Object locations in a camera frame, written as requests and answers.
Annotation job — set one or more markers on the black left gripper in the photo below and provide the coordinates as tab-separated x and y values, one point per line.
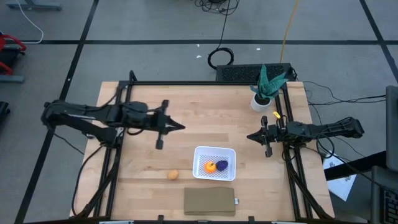
155	121

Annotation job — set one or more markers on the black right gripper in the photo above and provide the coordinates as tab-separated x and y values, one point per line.
276	133

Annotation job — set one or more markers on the purple toy grapes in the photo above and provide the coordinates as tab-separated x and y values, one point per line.
221	165

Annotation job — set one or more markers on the tan toy potato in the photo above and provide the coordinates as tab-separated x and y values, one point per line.
173	175

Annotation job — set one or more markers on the orange toy fruit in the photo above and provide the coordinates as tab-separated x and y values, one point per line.
210	168

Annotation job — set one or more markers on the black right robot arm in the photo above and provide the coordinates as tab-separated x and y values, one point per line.
335	129

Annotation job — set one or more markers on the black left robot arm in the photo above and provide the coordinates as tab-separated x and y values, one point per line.
93	112

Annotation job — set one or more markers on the white perforated plastic basket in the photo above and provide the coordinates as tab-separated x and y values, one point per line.
214	149

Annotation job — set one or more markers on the green plant in white pot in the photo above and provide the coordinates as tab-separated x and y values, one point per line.
267	88

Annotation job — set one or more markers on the black vented box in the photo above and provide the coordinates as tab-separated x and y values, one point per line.
239	73

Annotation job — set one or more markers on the olive folded cloth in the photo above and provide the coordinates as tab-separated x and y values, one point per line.
208	201

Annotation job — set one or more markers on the black table clamp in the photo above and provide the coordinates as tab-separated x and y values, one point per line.
160	218
251	219

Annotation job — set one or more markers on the white printed paper sheet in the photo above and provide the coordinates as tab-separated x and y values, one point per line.
342	186

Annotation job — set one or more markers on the black desk beam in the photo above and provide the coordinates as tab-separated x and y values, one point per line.
357	165

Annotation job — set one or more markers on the grey case with keyboard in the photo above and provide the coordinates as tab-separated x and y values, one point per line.
377	193

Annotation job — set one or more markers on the grey upright panel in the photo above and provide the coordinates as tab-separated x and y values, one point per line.
392	124

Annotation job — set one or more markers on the red and black cart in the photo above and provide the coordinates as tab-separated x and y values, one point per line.
9	59

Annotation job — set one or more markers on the grey table foot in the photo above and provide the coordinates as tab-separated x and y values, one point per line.
34	4

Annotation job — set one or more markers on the black aluminium table frame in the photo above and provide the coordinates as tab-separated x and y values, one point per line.
199	83

